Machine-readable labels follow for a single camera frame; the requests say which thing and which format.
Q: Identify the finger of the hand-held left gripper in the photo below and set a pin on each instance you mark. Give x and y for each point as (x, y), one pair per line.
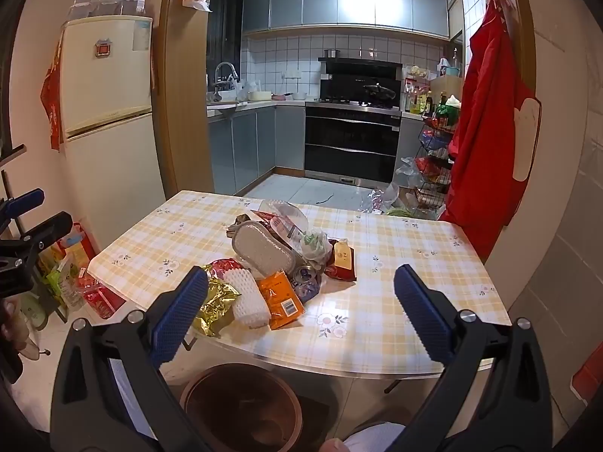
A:
(26, 200)
(47, 230)

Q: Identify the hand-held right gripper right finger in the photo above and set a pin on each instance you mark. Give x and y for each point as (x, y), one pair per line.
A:
(421, 310)

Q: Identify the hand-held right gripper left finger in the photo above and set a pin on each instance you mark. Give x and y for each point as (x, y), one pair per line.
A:
(181, 313)

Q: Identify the gold foil wrapper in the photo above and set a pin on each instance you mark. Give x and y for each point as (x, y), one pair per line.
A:
(214, 308)

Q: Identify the red foil wrapper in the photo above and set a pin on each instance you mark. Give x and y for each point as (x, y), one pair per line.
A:
(226, 268)

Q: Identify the white foam fruit net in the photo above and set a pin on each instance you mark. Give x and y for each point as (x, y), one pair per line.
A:
(247, 299)

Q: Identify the red snack packet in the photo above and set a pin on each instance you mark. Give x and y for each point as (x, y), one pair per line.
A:
(341, 261)

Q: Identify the orange packet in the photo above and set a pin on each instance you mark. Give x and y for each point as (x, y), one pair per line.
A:
(280, 299)

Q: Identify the brown trash bin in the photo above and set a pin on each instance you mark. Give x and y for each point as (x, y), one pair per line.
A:
(235, 400)

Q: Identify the brown wrapper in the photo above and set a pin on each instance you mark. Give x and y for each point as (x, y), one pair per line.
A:
(241, 223)

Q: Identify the crushed drink can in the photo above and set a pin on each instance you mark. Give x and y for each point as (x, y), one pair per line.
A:
(307, 285)

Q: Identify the white knotted plastic bag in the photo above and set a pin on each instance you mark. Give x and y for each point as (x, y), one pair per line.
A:
(314, 245)

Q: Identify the red and clear plastic bag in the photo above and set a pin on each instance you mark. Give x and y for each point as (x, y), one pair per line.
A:
(280, 228)

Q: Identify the clear plastic container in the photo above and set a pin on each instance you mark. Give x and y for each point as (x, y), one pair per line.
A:
(285, 209)

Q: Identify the person's left hand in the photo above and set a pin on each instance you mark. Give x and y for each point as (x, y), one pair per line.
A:
(14, 327)

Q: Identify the red and yellow bag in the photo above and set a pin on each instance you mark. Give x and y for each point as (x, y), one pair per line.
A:
(77, 245)

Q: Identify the pale green container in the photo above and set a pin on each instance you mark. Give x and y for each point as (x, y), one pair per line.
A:
(35, 313)

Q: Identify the table with checkered cloth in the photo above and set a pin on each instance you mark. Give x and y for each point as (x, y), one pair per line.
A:
(391, 254)

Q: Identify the person's left leg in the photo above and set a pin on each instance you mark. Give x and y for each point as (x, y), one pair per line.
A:
(127, 386)

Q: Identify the person's leg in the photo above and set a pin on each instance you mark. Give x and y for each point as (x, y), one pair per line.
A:
(372, 435)
(127, 386)

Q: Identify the cream refrigerator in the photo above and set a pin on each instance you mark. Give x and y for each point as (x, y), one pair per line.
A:
(110, 150)

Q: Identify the red hanging decoration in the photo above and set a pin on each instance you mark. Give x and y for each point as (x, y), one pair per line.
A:
(52, 103)

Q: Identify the person's right leg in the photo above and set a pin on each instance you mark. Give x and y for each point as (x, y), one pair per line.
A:
(372, 435)

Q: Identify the crumpled clear plastic bag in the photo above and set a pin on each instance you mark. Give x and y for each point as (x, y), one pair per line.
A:
(407, 174)

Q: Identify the red square fridge magnet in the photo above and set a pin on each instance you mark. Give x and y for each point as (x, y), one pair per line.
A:
(102, 48)

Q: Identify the red box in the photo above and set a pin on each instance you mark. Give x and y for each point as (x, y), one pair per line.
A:
(589, 379)

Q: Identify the grey lower cabinets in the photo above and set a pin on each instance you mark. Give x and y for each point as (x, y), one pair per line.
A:
(249, 146)

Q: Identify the grey cabinets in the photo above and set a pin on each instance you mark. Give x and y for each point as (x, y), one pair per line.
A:
(353, 4)
(249, 146)

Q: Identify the red apron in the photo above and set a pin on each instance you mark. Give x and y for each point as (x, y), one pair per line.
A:
(485, 141)

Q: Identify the black built-in oven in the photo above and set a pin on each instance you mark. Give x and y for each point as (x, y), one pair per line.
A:
(351, 141)

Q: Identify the pale fridge label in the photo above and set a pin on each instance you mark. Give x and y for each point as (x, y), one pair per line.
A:
(142, 36)

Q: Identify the green glass bottle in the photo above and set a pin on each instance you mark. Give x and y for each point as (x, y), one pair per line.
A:
(441, 106)

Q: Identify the row of condiment bottles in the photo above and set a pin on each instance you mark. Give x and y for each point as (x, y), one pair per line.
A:
(417, 101)

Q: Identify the black wok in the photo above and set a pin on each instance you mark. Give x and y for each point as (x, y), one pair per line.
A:
(379, 91)

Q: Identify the white tub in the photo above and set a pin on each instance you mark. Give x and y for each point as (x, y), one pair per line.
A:
(260, 95)

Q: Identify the chrome faucet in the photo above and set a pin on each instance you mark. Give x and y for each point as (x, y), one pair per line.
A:
(225, 73)

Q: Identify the white plastic jug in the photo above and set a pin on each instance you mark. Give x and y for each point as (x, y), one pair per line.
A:
(443, 67)

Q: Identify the black range hood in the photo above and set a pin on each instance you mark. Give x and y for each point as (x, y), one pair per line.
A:
(358, 68)

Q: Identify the dark kitchen window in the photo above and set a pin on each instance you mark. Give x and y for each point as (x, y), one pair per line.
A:
(225, 33)

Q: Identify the small metal pot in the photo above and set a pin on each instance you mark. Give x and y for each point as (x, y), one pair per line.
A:
(331, 53)

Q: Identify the grey upper cabinets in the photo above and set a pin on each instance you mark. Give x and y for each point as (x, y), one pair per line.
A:
(353, 4)

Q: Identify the wooden door frame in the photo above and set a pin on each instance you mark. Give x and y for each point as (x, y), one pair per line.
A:
(183, 103)

